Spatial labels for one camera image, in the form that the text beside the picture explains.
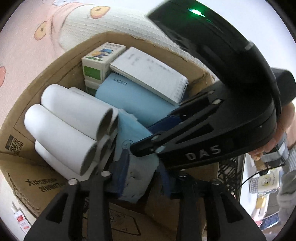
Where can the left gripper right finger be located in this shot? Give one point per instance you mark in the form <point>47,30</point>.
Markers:
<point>226,219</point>

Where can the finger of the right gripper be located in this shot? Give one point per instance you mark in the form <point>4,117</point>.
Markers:
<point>180,122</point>

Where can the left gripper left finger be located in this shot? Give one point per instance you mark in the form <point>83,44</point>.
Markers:
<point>62,219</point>

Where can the white red sachet packet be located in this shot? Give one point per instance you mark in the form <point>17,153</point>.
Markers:
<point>21,219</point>

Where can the light blue tissue pack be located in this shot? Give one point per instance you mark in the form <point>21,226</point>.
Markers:
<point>140,169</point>

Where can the large white cardboard tube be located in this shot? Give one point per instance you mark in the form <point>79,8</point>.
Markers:
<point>85,115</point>

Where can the person's right hand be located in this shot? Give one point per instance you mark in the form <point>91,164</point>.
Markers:
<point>285,124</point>

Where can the black mesh basket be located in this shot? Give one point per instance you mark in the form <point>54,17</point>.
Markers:
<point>230,173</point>

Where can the light blue book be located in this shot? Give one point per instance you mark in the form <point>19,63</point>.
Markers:
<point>122,93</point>

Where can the brown cardboard box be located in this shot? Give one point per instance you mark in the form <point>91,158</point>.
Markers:
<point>34,182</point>

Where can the white checkered mug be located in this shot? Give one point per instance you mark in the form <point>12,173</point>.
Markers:
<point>265,183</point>

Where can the white spiral notebook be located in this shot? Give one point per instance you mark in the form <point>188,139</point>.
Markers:
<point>151,74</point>

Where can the white green cartoon box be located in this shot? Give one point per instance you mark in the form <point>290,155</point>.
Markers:
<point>96,64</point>

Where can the pink cat print blanket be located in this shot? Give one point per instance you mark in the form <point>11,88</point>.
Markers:
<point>38,32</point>

